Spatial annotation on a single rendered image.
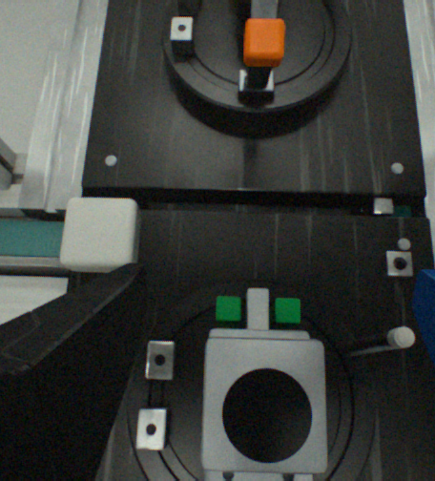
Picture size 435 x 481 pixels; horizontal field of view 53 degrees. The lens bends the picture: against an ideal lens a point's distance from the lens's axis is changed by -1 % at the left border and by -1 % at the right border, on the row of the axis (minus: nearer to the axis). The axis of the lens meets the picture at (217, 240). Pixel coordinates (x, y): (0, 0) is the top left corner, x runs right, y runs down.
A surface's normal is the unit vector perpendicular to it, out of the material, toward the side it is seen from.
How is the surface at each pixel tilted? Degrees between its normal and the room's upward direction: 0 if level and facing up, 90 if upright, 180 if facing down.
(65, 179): 0
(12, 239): 0
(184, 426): 0
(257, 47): 22
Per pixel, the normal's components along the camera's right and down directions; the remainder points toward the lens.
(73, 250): -0.02, -0.29
